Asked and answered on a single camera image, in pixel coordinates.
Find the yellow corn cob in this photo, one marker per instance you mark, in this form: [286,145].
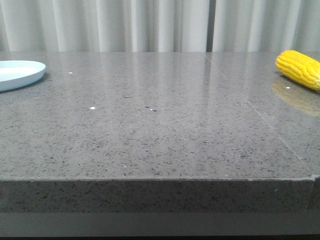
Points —
[300,68]

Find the light blue round plate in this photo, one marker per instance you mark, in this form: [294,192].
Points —
[16,74]

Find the grey pleated curtain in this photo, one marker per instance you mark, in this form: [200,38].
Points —
[160,25]

